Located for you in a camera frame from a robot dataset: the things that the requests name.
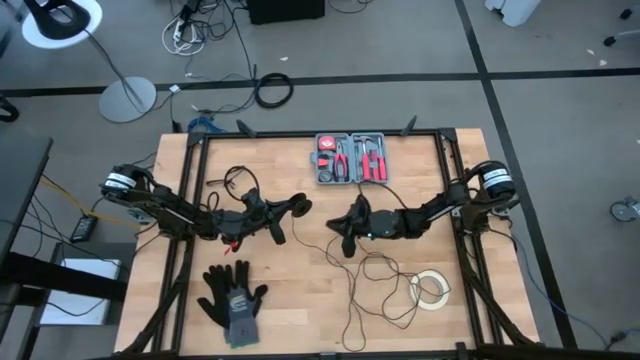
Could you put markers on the white power strip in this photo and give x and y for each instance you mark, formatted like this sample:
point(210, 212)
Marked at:
point(177, 32)

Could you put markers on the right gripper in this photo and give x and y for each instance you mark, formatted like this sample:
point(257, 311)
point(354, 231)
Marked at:
point(380, 225)

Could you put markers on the cream masking tape roll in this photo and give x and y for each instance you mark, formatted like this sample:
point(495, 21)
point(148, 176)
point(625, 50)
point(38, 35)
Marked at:
point(412, 291)

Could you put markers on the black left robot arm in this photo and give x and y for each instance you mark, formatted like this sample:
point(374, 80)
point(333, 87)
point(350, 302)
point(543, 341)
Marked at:
point(165, 207)

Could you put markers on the black equipment box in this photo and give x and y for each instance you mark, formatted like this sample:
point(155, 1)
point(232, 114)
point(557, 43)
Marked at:
point(286, 10)

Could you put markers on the floor lamp with round base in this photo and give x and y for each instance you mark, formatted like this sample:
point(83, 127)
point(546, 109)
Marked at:
point(127, 100)

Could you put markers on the black grey work glove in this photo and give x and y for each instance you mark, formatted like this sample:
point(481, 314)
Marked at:
point(240, 310)
point(212, 300)

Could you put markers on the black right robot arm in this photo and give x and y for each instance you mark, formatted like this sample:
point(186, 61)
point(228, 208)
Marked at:
point(440, 207)

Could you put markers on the white plastic object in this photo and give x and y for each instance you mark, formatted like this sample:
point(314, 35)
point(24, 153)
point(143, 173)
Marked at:
point(512, 10)

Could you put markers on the small red utility knife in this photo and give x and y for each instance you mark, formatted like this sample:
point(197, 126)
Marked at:
point(323, 163)

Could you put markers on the office chair base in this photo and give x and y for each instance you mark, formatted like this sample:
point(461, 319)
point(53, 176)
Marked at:
point(627, 36)

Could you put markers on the red tape measure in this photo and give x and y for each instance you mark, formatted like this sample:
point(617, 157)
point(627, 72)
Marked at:
point(326, 142)

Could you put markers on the black rimmed eyeglasses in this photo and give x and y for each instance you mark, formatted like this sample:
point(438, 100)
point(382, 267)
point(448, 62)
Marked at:
point(216, 182)

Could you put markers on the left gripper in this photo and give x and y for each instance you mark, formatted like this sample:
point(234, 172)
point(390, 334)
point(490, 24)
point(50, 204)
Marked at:
point(259, 216)

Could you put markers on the red zip tie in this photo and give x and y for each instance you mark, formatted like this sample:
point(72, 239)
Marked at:
point(232, 245)

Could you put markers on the black desk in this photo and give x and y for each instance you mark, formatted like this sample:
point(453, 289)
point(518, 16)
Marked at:
point(20, 190)

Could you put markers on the grey caster wheel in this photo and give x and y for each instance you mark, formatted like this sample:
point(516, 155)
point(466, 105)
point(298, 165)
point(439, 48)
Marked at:
point(625, 210)

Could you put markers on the white flat box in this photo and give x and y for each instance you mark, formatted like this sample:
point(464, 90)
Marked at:
point(80, 300)

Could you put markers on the grey plastic tool case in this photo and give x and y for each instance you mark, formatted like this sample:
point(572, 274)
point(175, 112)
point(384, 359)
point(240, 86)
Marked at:
point(352, 175)

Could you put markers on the black power adapter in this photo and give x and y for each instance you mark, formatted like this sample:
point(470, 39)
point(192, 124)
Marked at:
point(83, 228)

